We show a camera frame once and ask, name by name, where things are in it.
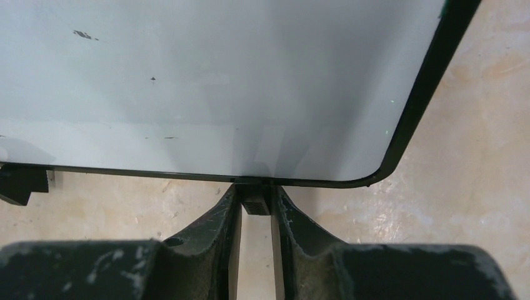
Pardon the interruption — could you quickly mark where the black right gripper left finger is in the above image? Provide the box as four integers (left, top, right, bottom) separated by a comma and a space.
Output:
1, 186, 241, 299

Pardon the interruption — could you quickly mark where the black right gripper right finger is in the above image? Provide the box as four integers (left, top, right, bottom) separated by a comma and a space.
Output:
271, 186, 516, 299

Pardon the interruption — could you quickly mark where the black whiteboard right foot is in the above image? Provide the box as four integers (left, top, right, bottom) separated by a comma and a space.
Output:
235, 184, 271, 216

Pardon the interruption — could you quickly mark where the black whiteboard foot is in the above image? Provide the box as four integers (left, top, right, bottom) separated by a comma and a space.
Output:
235, 184, 271, 216
1, 164, 53, 206

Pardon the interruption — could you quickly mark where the black whiteboard left foot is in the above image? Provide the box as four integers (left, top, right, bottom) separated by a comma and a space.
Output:
1, 164, 53, 206

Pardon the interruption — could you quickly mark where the white whiteboard black frame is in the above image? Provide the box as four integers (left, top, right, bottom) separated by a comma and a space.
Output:
1, 1, 480, 188

